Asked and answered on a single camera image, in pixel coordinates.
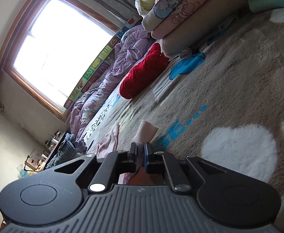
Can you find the assorted small desk clutter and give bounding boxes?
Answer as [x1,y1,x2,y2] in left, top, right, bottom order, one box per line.
[35,131,65,170]

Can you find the cream sequined top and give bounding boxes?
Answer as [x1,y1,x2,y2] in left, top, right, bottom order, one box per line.
[142,0,205,32]

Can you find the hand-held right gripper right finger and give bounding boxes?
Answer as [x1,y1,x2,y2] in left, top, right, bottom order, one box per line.
[143,142,233,193]

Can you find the blue water bottle pack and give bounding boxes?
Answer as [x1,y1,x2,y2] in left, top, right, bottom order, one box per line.
[17,165,30,178]

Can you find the brown cartoon printed blanket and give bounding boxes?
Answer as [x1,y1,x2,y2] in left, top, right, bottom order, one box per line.
[79,5,284,233]

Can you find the dark desk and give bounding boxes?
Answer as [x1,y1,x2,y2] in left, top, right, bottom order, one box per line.
[23,131,67,173]

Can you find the white lavender folded garment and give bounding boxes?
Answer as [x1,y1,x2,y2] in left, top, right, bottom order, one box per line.
[75,138,87,154]

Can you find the red sweater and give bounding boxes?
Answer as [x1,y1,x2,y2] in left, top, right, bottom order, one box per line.
[119,43,170,99]

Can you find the pink cartoon print top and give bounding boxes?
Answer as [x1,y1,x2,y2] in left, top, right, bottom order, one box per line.
[152,0,220,39]

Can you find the pink printed garment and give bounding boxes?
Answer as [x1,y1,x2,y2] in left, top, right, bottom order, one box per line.
[97,120,164,186]

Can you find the black desk lamp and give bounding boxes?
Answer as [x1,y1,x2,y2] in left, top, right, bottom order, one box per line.
[24,155,39,173]

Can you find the folded blue jeans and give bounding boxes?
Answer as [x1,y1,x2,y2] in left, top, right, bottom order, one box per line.
[46,133,77,169]

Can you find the purple quilt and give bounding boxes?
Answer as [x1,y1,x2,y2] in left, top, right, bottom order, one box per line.
[69,25,154,139]

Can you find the beige folded garment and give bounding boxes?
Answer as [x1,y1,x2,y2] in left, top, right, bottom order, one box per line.
[162,0,248,56]

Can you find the grey curtain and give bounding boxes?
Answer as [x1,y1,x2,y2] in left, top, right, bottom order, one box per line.
[66,0,142,27]

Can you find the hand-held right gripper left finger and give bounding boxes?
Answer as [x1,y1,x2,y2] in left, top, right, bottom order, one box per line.
[53,142,139,195]

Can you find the colourful play mat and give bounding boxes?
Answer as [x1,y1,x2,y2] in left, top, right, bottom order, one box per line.
[64,18,142,112]

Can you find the mint green folded garment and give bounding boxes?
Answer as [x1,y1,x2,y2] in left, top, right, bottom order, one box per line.
[247,0,284,14]

